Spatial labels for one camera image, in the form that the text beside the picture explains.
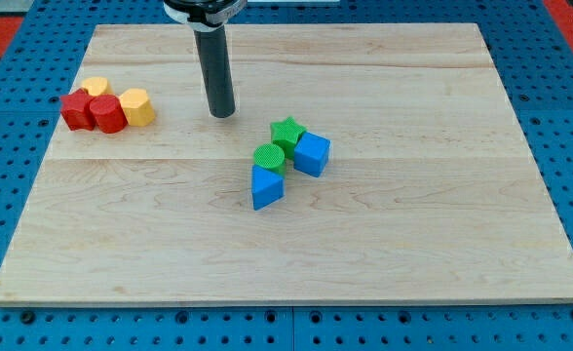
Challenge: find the green cylinder block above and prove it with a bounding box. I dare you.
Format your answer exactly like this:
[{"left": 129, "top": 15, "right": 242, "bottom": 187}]
[{"left": 253, "top": 143, "right": 286, "bottom": 176}]

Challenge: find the red star block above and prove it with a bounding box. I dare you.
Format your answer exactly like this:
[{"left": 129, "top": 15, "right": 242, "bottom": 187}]
[{"left": 60, "top": 88, "right": 96, "bottom": 131}]

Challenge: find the blue cube block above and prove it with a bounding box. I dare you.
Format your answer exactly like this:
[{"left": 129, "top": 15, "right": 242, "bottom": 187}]
[{"left": 294, "top": 132, "right": 331, "bottom": 177}]

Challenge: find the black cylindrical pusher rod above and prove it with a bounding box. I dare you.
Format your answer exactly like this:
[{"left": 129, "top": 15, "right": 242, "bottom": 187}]
[{"left": 194, "top": 26, "right": 236, "bottom": 118}]

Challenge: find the yellow hexagon block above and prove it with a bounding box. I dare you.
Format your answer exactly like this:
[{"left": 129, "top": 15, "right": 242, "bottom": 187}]
[{"left": 119, "top": 88, "right": 156, "bottom": 127}]

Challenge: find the green star block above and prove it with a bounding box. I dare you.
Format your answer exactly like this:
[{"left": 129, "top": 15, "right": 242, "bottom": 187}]
[{"left": 270, "top": 116, "right": 307, "bottom": 161}]

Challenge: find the light wooden board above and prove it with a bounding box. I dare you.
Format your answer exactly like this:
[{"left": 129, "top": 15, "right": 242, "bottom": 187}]
[{"left": 0, "top": 23, "right": 573, "bottom": 307}]

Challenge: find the yellow round block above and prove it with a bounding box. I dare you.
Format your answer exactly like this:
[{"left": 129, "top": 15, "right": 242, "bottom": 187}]
[{"left": 80, "top": 76, "right": 113, "bottom": 97}]

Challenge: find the red cylinder block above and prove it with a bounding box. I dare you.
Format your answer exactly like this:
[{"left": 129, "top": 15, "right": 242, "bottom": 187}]
[{"left": 89, "top": 95, "right": 128, "bottom": 134}]

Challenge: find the blue triangle block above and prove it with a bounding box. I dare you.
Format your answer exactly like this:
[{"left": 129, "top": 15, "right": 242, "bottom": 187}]
[{"left": 251, "top": 165, "right": 285, "bottom": 211}]

